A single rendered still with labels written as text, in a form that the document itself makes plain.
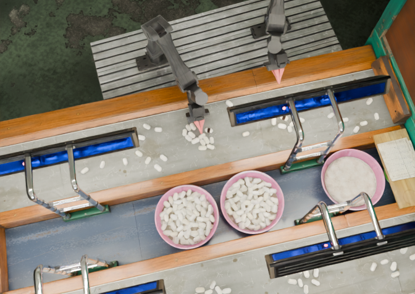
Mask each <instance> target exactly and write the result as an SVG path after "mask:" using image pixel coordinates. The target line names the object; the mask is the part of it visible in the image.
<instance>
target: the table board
mask: <svg viewBox="0 0 415 294"><path fill-rule="evenodd" d="M8 291H9V283H8V272H7V253H6V234H5V229H4V228H1V227H0V293H2V292H8Z"/></svg>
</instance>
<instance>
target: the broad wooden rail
mask: <svg viewBox="0 0 415 294"><path fill-rule="evenodd" d="M376 60H377V57H376V55H375V52H374V50H373V47H372V45H371V44H369V45H365V46H360V47H356V48H350V49H345V50H341V51H335V52H330V53H327V54H321V55H318V56H312V57H307V58H303V59H297V60H294V61H290V63H289V64H286V66H285V67H284V71H283V74H282V77H281V81H280V84H278V83H277V80H276V77H275V75H274V74H273V72H272V71H271V70H270V71H268V70H267V68H266V66H265V67H259V68H255V69H250V70H244V71H241V72H235V73H230V74H226V75H221V76H217V77H212V78H206V79H202V80H198V82H199V83H198V86H199V87H200V88H201V89H202V91H203V92H205V93H206V94H207V95H208V101H207V103H206V104H209V103H214V102H218V101H223V100H227V99H233V98H238V97H242V96H247V95H253V94H256V93H262V92H265V91H270V90H276V89H279V88H285V87H288V86H294V85H299V84H303V83H309V82H314V81H318V80H323V79H326V78H332V77H337V76H341V75H346V74H352V73H355V72H361V71H364V70H370V69H372V67H371V64H372V63H373V62H374V61H376ZM186 108H188V98H187V92H184V93H183V92H181V91H180V88H179V87H178V85H173V86H168V87H164V88H158V89H155V90H149V91H144V92H141V93H135V94H130V95H126V96H120V97H116V98H111V99H105V100H102V101H97V102H93V103H87V104H82V105H78V106H72V107H67V108H63V109H58V110H54V111H49V112H43V113H39V114H34V115H28V116H25V117H19V118H16V119H10V120H5V121H1V122H0V148H2V147H5V146H10V145H16V144H20V143H25V142H29V141H34V140H40V139H43V138H49V137H54V136H58V135H63V134H66V133H72V132H77V131H81V130H86V129H90V128H95V127H101V126H105V125H110V124H116V123H119V122H125V121H128V120H133V119H139V118H142V117H148V116H153V115H157V114H162V113H166V112H171V111H177V110H181V109H186Z"/></svg>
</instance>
